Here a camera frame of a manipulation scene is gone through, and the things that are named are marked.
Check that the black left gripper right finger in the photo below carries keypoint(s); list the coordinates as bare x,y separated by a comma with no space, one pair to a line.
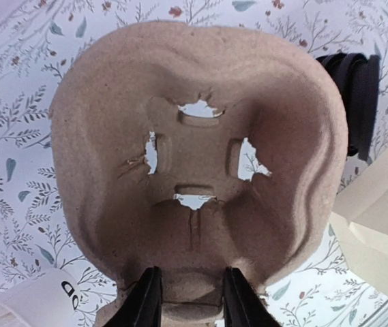
242,306

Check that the brown cardboard cup carrier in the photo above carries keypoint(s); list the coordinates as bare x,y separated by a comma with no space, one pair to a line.
194,149

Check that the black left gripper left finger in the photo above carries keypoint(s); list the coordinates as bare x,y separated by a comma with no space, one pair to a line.
143,305

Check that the cup of white straws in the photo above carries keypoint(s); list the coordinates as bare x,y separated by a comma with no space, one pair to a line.
50,298

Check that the cream paper bag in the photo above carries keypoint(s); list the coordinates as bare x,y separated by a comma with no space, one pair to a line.
360,222

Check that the floral patterned table mat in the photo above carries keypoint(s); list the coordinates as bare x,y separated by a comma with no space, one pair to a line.
39,42

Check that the stack of black lids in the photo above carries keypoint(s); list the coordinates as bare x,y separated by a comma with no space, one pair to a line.
357,79

